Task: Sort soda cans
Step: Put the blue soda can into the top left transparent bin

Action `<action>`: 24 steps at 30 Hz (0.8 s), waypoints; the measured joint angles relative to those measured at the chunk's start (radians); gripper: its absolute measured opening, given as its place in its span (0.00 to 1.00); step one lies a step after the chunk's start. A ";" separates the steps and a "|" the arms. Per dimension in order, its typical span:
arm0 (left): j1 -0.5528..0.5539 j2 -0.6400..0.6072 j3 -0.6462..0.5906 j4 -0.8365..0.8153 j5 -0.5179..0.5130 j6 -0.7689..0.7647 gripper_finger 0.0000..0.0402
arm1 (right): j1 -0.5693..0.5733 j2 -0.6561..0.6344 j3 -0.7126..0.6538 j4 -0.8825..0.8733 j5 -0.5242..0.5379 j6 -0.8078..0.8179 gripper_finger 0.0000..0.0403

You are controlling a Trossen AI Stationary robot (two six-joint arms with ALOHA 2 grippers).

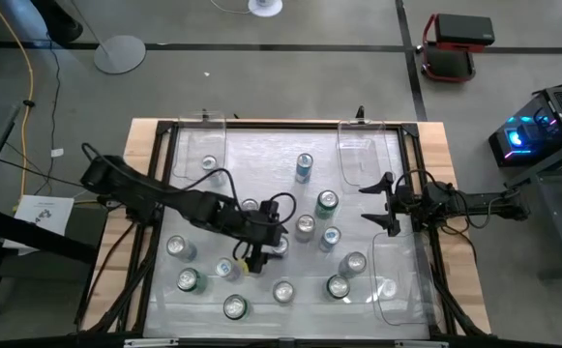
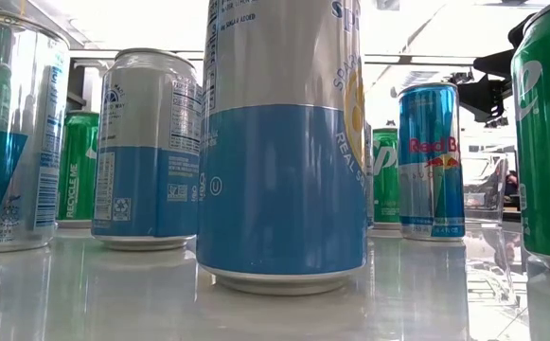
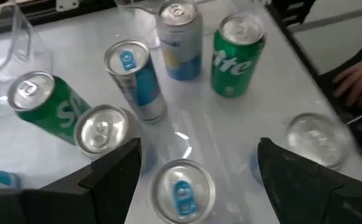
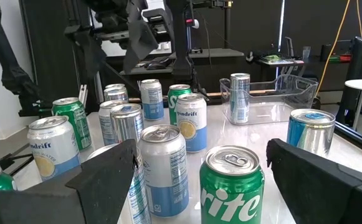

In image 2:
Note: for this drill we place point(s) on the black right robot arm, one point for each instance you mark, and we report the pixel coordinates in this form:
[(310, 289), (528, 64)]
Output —
[(492, 62)]

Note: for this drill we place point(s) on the black rig bar with lights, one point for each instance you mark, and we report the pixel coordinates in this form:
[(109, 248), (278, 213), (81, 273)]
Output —
[(421, 60)]

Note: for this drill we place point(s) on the person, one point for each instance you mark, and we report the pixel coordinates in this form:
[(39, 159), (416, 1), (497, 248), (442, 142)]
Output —
[(511, 182)]

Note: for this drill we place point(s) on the white glossy table sheet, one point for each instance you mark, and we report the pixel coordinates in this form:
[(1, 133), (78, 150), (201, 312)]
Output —
[(113, 293)]

